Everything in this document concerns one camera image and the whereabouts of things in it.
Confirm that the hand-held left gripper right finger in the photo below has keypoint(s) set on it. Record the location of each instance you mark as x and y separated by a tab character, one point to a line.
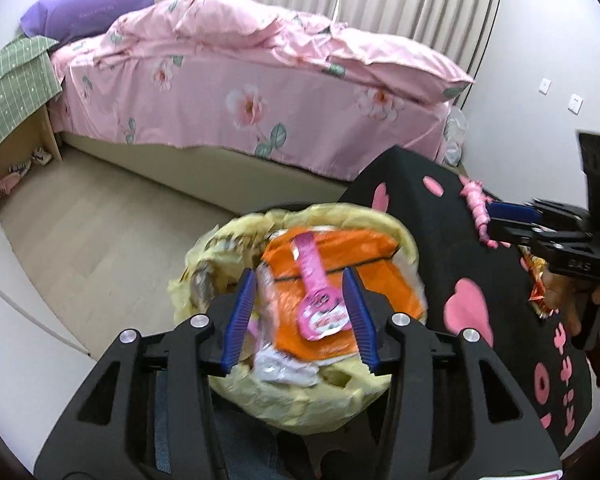
360	320

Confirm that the red snack wrapper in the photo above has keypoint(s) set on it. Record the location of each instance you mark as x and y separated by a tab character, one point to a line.
537	285

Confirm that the person's right hand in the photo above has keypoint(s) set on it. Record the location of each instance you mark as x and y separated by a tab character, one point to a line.
567	300

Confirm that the purple pillow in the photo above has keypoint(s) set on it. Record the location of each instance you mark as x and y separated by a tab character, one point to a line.
90	7

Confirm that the pink twisted toy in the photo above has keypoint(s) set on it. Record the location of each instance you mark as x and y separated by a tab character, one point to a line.
475	205

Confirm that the white crumpled wrapper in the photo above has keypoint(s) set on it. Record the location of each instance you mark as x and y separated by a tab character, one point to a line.
285	365

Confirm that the orange plastic bag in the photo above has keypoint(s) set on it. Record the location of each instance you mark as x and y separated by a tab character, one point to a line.
385	280

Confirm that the trash bin with yellow bag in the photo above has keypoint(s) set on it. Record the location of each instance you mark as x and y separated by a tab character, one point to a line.
300	410

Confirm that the green checked cloth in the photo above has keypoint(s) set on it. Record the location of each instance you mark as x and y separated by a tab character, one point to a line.
10	90

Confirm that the pink white printed wrapper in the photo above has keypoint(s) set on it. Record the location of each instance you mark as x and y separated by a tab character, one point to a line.
317	305

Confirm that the white pleated curtain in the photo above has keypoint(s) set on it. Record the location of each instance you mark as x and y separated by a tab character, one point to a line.
405	0

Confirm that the white plastic bag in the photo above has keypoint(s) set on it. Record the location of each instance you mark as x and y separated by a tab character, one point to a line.
455	132

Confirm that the pink floral bed sheet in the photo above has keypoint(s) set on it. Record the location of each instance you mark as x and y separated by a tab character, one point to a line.
180	100

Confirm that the black pink printed tablecloth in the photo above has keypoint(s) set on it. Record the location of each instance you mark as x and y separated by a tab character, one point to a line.
480	270

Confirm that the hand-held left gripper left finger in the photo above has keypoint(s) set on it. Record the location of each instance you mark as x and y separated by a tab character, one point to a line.
240	315

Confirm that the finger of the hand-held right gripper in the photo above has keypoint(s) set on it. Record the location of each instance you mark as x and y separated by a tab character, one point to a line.
512	211
515	234

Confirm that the white wall socket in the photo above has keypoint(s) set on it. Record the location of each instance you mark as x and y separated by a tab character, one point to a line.
545	85
575	104

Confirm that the white cabinet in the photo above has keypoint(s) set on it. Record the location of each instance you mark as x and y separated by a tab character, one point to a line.
20	360

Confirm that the wooden nightstand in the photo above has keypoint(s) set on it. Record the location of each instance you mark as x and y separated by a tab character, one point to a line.
45	130

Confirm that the pink floral duvet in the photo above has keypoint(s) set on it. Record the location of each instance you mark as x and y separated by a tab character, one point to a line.
280	25

